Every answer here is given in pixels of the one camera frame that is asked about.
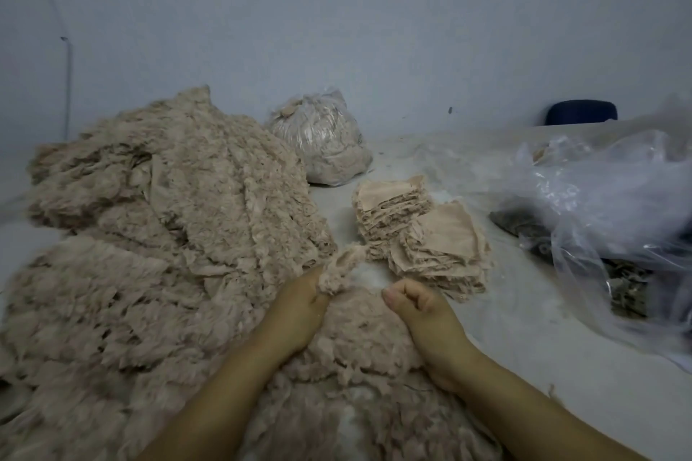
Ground person's right hand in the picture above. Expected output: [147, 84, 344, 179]
[381, 277, 482, 392]

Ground person's left hand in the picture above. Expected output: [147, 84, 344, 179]
[254, 266, 331, 362]

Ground beige fabric piece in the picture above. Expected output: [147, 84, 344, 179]
[316, 243, 369, 297]

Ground beige scrap strips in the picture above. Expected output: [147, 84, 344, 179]
[238, 282, 510, 461]

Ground stack of sorted beige pieces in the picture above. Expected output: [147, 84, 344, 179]
[353, 175, 434, 262]

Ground large pile beige fabric scraps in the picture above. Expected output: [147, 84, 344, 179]
[0, 84, 339, 461]

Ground person's left forearm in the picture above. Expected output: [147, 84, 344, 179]
[135, 341, 298, 461]

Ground person's right forearm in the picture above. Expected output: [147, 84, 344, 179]
[448, 356, 650, 461]

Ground beige fur pile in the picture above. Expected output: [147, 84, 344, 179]
[535, 136, 596, 167]

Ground clear bag of beige scraps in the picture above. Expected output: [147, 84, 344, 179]
[267, 88, 376, 187]

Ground large clear plastic bag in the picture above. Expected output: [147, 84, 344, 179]
[497, 99, 692, 364]

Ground blue chair back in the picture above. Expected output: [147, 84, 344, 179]
[544, 99, 620, 126]

